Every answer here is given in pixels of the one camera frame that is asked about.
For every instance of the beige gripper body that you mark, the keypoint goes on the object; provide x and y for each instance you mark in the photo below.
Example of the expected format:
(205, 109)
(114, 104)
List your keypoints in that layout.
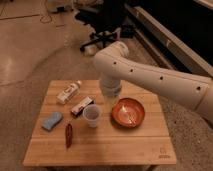
(110, 102)

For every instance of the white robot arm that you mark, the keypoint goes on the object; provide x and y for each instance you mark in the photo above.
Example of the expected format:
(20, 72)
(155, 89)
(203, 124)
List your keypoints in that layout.
(191, 91)

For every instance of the white ceramic cup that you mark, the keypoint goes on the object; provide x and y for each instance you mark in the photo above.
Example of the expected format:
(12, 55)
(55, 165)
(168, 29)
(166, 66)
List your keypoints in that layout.
(92, 114)

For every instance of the red-brown ceramic bowl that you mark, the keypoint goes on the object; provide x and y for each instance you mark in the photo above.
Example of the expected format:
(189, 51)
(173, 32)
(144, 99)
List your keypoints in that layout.
(128, 112)

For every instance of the white and dark box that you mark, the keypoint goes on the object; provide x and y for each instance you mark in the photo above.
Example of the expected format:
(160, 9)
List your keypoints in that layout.
(78, 109)

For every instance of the wooden table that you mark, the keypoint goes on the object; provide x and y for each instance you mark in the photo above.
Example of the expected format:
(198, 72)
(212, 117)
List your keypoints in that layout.
(107, 144)

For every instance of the white bottle with label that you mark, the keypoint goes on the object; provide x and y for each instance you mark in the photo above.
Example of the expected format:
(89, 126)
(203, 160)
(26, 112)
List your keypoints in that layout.
(64, 96)

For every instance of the red chili pepper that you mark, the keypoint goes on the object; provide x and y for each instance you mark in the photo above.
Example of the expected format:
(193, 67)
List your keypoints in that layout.
(68, 135)

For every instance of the blue sponge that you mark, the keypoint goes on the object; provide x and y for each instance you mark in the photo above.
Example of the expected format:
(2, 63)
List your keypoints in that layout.
(52, 121)

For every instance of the black office chair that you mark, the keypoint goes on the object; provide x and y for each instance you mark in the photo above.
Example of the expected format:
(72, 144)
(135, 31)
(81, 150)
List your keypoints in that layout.
(104, 19)

